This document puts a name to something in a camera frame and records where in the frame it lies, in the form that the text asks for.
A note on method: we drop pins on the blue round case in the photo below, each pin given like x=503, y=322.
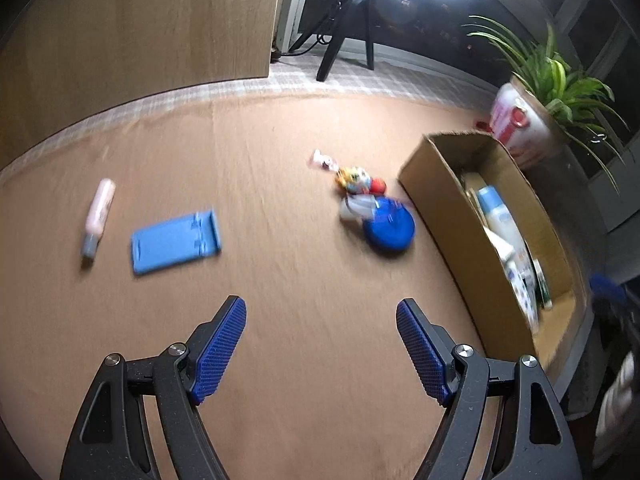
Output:
x=390, y=232

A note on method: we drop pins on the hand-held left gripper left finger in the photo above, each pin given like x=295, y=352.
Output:
x=220, y=350

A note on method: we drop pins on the colourful toy figure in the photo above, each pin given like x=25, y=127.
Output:
x=352, y=180

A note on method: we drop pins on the checked cloth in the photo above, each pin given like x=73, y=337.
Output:
x=400, y=85

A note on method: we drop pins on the person's pale clothing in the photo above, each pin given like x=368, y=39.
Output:
x=620, y=410

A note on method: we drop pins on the red pot saucer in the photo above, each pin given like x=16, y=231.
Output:
x=483, y=125

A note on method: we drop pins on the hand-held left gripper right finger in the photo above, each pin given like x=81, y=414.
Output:
x=422, y=352

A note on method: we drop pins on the small white figurine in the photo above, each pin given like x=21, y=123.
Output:
x=320, y=160

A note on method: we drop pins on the light wooden panel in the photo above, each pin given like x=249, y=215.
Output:
x=150, y=25

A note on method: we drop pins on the white bottle with blue cap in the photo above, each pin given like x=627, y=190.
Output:
x=495, y=215

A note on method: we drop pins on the white and red flower pot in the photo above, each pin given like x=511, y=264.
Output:
x=515, y=125

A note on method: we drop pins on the small pale bottle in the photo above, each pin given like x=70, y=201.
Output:
x=100, y=210

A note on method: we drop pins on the green spider plant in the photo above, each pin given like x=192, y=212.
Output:
x=550, y=75

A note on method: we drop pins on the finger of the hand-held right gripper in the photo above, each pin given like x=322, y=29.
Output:
x=607, y=290

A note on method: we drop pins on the cardboard box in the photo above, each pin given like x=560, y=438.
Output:
x=440, y=210

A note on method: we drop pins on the patterned tissue pack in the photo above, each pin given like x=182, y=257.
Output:
x=520, y=285

